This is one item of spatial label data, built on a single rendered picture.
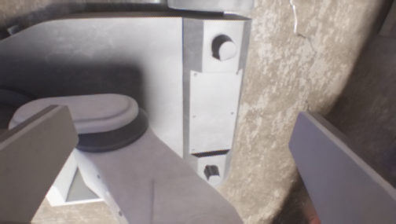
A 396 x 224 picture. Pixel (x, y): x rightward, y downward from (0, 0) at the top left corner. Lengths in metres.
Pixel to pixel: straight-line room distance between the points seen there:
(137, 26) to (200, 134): 0.30
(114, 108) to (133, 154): 0.08
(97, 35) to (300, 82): 0.69
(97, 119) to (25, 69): 0.23
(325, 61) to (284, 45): 0.20
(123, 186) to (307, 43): 0.71
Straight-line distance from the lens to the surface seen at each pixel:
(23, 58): 0.53
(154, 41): 0.45
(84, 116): 0.36
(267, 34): 0.72
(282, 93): 0.84
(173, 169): 0.30
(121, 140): 0.35
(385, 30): 1.01
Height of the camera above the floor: 0.61
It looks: 57 degrees down
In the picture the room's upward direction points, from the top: 159 degrees clockwise
